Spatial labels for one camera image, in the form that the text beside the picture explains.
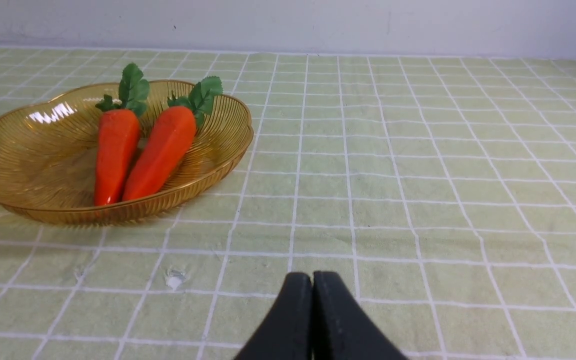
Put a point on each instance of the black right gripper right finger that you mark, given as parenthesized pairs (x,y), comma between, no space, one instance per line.
(341,329)

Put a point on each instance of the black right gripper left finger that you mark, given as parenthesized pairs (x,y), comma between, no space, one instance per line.
(285,332)

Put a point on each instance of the orange toy carrot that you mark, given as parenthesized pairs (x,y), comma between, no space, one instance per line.
(119,131)
(170,139)

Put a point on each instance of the green checkered tablecloth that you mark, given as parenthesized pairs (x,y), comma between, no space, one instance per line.
(442,190)

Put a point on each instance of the amber plastic ribbed plate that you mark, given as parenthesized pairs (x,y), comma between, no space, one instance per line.
(48,159)

